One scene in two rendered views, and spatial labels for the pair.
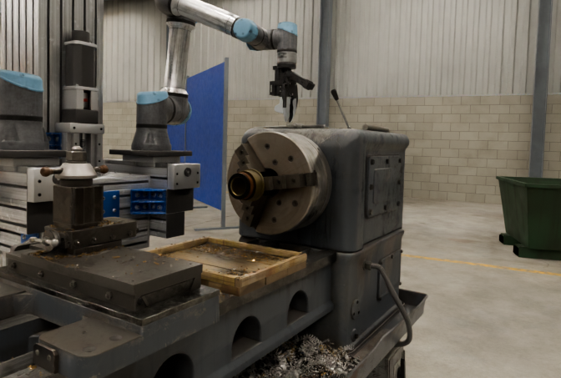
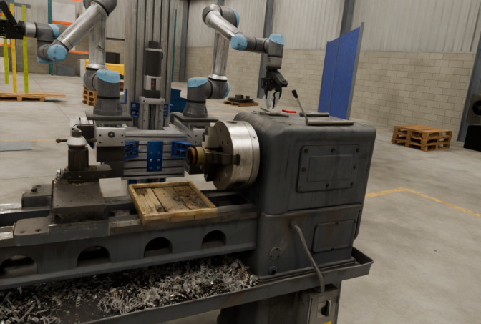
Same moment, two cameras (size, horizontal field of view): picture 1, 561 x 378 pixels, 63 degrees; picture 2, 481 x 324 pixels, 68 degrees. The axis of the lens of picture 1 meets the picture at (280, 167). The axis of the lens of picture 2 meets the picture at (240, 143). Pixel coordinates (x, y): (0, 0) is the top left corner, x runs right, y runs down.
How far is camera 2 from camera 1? 0.90 m
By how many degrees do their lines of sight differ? 32
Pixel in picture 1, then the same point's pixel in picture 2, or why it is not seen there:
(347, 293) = (265, 241)
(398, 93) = not seen: outside the picture
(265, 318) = (177, 241)
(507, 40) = not seen: outside the picture
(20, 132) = (102, 105)
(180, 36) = (220, 39)
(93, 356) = (18, 235)
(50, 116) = (136, 92)
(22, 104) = (104, 90)
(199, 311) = (91, 228)
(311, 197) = (232, 172)
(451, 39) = not seen: outside the picture
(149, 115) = (191, 94)
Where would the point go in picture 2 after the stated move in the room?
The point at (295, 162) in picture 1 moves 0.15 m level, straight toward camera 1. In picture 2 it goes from (228, 145) to (206, 150)
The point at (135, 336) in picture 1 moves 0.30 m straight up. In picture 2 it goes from (45, 232) to (42, 141)
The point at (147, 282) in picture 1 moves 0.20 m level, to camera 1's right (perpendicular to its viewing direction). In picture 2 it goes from (61, 207) to (101, 226)
